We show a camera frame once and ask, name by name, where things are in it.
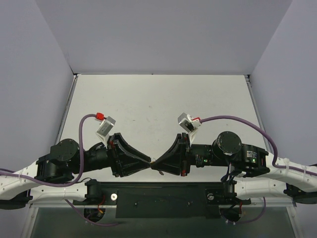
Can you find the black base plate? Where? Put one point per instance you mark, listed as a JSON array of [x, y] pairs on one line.
[[162, 199]]

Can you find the aluminium frame rail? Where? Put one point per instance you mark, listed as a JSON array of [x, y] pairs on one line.
[[267, 143], [46, 105]]

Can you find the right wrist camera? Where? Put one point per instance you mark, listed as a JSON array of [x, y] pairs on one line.
[[190, 125]]

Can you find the aluminium frame rail left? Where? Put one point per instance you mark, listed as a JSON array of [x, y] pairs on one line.
[[46, 105]]

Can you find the aluminium frame rail right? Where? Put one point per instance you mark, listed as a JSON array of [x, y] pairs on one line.
[[267, 143]]

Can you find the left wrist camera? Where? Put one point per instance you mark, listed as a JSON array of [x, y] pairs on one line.
[[105, 127]]

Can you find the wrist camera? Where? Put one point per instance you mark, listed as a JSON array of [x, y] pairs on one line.
[[105, 127], [190, 125]]

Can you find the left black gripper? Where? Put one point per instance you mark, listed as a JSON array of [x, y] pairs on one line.
[[112, 155]]

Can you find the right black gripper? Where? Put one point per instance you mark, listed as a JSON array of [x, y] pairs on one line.
[[185, 154]]

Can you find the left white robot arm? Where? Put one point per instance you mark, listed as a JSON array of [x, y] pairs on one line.
[[57, 174]]

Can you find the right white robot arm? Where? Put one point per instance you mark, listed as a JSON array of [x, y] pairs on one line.
[[251, 171]]

